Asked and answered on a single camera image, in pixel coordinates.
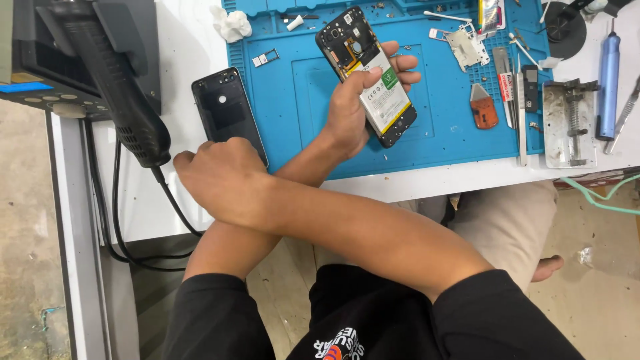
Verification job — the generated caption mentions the person's left hand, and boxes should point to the person's left hand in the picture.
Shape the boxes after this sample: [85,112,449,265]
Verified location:
[324,41,422,162]

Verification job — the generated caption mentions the person's right hand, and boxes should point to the person's right hand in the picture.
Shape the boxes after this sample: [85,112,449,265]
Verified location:
[172,137,277,230]

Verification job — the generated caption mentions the black smartphone with battery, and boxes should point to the black smartphone with battery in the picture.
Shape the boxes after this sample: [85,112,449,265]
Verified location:
[315,5,419,150]

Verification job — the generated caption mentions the black phone back cover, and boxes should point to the black phone back cover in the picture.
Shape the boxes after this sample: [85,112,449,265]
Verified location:
[191,66,270,169]

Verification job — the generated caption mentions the blue silicone repair mat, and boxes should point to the blue silicone repair mat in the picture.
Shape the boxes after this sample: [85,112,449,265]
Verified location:
[221,0,554,181]

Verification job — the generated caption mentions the silver SIM card tray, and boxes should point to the silver SIM card tray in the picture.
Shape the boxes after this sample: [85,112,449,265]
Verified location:
[251,48,281,68]

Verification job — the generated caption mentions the black hot air gun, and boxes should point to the black hot air gun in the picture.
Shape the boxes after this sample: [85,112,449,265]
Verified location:
[35,0,173,170]

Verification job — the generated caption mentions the crumpled white tissue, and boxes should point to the crumpled white tissue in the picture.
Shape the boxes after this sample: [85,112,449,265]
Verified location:
[210,5,253,44]

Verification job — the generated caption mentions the black rework station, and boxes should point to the black rework station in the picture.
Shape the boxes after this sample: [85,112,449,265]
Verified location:
[0,0,162,122]

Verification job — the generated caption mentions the person's black printed shirt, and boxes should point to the person's black printed shirt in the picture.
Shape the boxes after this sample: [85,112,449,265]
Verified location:
[162,263,587,360]

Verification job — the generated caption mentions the white cotton swab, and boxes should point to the white cotton swab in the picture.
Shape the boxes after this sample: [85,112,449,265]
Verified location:
[508,32,541,67]
[423,10,474,24]

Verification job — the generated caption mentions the orange and grey pry tool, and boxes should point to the orange and grey pry tool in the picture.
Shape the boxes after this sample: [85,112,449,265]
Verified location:
[469,83,500,130]

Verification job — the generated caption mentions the white metal shield plate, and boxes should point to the white metal shield plate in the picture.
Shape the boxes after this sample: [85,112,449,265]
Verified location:
[429,22,491,74]

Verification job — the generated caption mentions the metal opening tool red label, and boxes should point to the metal opening tool red label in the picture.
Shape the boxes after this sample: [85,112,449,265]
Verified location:
[492,46,519,130]

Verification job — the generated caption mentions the person's beige trousers leg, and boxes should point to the person's beige trousers leg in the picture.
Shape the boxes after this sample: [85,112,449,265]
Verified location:
[389,180,560,297]

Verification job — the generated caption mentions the silver straight tweezers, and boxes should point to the silver straight tweezers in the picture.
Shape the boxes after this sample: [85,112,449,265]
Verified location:
[514,54,529,168]

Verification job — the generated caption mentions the colourful printed packet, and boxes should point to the colourful printed packet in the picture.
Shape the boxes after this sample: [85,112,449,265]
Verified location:
[477,0,507,35]

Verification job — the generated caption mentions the black phone speaker module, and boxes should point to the black phone speaker module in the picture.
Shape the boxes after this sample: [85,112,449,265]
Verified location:
[521,64,540,114]

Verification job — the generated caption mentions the metal circuit board holder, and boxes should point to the metal circuit board holder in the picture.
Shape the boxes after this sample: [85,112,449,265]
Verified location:
[542,78,600,170]

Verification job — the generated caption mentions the person's bare foot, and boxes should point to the person's bare foot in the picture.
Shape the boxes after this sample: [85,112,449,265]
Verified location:
[530,255,565,284]

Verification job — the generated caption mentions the black round disc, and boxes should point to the black round disc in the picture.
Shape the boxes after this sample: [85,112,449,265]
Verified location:
[543,1,588,60]

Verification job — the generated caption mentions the blue electric screwdriver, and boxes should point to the blue electric screwdriver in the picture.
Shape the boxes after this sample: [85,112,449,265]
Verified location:
[594,18,622,143]

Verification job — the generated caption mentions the silver tweezers with grey grip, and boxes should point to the silver tweezers with grey grip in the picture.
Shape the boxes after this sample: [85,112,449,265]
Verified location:
[603,75,640,155]

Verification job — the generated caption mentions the black hot air gun cable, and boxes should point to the black hot air gun cable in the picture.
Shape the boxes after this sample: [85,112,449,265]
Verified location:
[150,166,205,239]

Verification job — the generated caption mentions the black power cables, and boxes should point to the black power cables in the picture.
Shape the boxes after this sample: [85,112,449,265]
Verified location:
[82,119,197,273]

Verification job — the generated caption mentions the grey metal table frame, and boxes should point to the grey metal table frame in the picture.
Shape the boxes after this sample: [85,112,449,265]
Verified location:
[45,112,114,360]

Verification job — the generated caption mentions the green cable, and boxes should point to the green cable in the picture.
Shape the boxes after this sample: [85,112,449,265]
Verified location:
[559,172,640,216]

